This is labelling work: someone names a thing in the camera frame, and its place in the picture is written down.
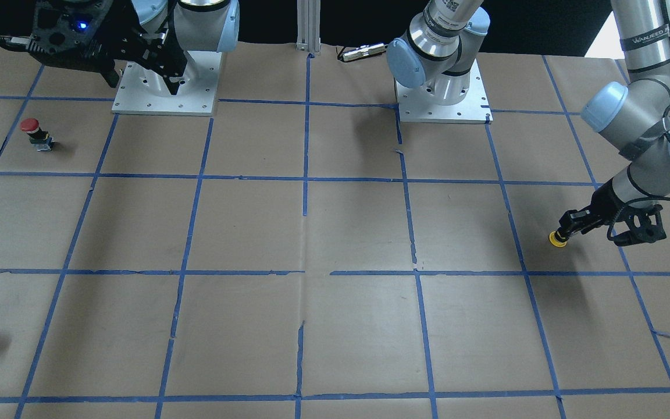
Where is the aluminium frame post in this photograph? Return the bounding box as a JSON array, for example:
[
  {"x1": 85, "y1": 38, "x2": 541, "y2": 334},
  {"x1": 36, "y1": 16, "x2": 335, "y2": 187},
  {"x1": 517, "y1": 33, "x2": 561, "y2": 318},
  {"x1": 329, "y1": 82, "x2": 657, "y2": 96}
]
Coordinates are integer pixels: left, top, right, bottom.
[{"x1": 296, "y1": 0, "x2": 321, "y2": 56}]

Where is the red push button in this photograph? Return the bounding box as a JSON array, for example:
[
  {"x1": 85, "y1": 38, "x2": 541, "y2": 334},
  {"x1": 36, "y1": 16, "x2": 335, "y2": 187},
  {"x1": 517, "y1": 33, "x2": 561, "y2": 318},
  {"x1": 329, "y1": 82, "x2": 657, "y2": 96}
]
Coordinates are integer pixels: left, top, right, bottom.
[{"x1": 19, "y1": 118, "x2": 54, "y2": 152}]

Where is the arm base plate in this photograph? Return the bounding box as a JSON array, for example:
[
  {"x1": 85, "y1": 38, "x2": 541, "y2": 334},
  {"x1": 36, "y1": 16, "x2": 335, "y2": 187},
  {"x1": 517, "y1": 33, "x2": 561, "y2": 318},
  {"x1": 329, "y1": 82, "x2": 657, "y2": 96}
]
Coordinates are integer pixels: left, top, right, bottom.
[{"x1": 112, "y1": 51, "x2": 224, "y2": 117}]

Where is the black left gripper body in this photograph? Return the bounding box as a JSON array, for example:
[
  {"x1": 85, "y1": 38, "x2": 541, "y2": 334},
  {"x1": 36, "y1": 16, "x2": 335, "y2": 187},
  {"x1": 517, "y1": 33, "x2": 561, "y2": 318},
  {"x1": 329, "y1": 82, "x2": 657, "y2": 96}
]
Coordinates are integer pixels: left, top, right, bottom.
[{"x1": 580, "y1": 179, "x2": 638, "y2": 235}]

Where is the yellow push button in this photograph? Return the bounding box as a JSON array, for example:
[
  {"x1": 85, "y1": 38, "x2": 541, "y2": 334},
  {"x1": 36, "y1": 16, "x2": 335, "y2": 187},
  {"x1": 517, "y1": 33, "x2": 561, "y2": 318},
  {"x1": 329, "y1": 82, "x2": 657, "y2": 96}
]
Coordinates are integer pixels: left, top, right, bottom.
[{"x1": 548, "y1": 230, "x2": 568, "y2": 248}]

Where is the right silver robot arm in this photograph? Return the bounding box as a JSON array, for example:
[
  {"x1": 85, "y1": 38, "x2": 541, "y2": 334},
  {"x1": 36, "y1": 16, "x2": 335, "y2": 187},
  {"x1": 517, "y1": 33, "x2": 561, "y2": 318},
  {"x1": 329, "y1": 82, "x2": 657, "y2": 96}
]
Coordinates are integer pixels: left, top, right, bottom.
[{"x1": 0, "y1": 1, "x2": 240, "y2": 95}]

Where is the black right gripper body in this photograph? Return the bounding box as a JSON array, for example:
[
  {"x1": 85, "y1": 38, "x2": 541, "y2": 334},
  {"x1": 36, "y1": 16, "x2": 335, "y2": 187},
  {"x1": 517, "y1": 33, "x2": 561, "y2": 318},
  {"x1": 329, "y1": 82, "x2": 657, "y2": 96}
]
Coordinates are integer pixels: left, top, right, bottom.
[{"x1": 30, "y1": 1, "x2": 138, "y2": 58}]

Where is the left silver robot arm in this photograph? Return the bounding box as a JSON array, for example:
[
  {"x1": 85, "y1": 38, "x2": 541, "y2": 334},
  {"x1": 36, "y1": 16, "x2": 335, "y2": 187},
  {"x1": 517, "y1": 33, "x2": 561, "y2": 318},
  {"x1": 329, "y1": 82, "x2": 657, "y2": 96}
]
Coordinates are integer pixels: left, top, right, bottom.
[{"x1": 386, "y1": 1, "x2": 670, "y2": 247}]

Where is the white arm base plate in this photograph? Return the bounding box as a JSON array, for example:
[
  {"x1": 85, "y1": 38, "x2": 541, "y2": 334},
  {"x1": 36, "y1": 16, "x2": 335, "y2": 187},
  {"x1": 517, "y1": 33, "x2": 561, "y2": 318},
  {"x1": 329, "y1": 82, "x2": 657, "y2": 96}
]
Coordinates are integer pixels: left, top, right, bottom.
[{"x1": 394, "y1": 61, "x2": 494, "y2": 124}]

